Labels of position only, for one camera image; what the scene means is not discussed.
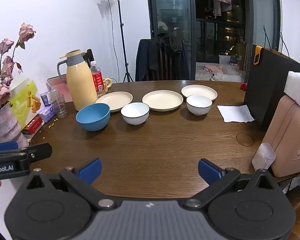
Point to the clear plastic container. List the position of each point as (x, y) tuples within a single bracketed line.
[(263, 156)]

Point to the red drink bottle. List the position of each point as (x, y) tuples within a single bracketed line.
[(97, 80)]

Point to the white paper napkin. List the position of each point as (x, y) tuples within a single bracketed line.
[(235, 113)]

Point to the white bowl black rim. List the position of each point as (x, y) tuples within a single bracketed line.
[(198, 107), (135, 116)]

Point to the dried pink roses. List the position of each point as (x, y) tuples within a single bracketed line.
[(25, 32)]

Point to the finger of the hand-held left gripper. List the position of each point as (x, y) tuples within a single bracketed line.
[(40, 151), (5, 146)]

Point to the scattered yellow kernels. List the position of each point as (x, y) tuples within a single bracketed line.
[(49, 127)]

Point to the glass sliding door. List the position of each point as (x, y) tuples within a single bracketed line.
[(170, 10)]

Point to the white plush toy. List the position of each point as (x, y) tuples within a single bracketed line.
[(217, 76)]

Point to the cream plate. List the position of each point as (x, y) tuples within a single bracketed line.
[(197, 90), (162, 100), (115, 101)]

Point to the pink textured vase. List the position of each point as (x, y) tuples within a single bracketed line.
[(5, 127)]

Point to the pink flat box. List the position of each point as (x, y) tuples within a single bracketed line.
[(58, 85)]

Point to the white tissue pack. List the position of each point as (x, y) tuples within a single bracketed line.
[(297, 85)]

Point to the yellow bear mug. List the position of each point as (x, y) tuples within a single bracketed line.
[(107, 83)]

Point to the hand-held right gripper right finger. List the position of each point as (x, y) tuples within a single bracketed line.
[(210, 171)]

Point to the blue bowl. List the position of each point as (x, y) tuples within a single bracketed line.
[(92, 120)]

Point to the dark blue jacket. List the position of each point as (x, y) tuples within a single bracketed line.
[(142, 60)]

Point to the purple tissue packet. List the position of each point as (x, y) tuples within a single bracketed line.
[(45, 98), (46, 113)]

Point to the dark wooden slatted chair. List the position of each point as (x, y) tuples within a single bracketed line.
[(89, 55)]

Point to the pink suitcase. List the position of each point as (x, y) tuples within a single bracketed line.
[(290, 135)]

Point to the black jacket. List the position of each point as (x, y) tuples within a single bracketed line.
[(175, 45)]

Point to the clear drinking glass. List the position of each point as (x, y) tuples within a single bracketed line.
[(60, 110)]

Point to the pink blanket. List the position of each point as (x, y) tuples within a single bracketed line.
[(215, 68)]

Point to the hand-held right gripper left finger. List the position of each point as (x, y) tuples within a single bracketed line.
[(90, 171)]

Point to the green cardboard box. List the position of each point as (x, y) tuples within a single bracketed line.
[(22, 105)]

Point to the small red box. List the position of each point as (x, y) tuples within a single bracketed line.
[(33, 125)]

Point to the yellow thermos jug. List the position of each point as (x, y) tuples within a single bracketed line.
[(81, 85)]

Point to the black paper bag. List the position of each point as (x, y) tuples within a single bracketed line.
[(272, 85)]

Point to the red flower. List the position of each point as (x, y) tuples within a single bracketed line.
[(243, 86)]

